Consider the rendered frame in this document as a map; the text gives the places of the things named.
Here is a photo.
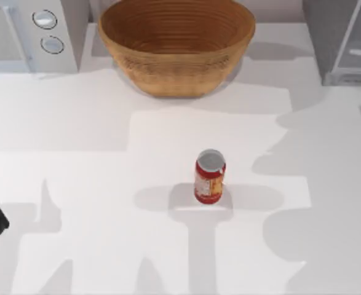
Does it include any red and white can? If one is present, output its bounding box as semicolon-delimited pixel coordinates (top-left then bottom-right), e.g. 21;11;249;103
193;149;227;205

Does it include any wooden woven basket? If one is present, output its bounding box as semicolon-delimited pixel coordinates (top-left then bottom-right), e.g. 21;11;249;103
97;0;256;99

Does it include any pale microwave oven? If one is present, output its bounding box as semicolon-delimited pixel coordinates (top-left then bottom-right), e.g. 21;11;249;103
0;0;92;74

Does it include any grey cabinet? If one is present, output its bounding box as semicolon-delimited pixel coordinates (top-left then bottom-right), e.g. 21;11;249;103
301;0;361;88

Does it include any round white microwave knob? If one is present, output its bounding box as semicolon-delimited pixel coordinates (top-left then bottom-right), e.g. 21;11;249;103
39;34;65;55
31;9;58;30

